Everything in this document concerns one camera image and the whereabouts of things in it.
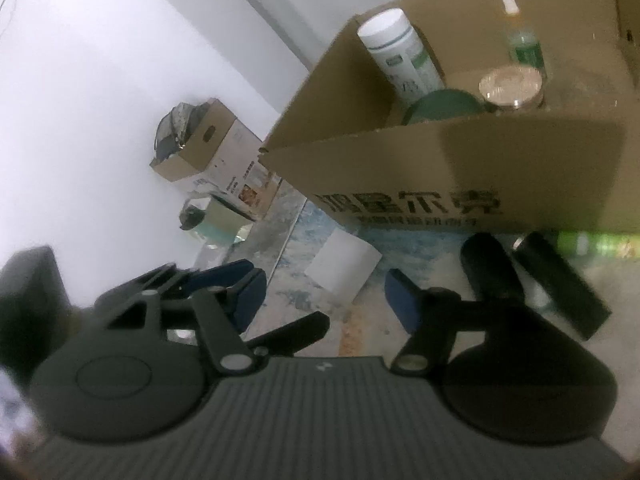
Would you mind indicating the black cylinder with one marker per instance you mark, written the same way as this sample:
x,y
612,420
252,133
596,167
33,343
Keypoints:
x,y
487,265

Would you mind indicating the dark crumpled bags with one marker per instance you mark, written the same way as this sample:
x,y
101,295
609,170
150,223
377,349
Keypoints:
x,y
175,130

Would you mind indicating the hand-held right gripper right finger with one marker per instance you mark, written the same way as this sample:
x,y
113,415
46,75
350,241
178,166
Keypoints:
x,y
400,300

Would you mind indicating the green tube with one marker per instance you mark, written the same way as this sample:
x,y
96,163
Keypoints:
x,y
595,243

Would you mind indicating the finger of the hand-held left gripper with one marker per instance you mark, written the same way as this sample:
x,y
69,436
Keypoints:
x,y
220,272
295,330

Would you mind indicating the printed cardboard box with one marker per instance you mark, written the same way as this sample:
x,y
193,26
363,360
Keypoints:
x,y
220,160

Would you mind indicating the small dropper bottle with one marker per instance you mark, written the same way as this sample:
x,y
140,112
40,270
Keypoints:
x,y
525,47

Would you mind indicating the large brown cardboard box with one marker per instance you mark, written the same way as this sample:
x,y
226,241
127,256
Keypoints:
x,y
525,165

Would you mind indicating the dark jar with gold lid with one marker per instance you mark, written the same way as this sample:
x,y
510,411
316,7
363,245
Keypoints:
x,y
510,85

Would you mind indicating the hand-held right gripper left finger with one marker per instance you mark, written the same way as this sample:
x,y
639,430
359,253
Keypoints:
x,y
250,295

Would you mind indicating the white card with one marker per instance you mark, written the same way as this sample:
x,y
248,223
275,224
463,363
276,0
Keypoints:
x,y
342,265

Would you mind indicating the white pill bottle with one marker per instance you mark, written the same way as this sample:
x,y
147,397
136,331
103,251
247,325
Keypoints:
x,y
400,55

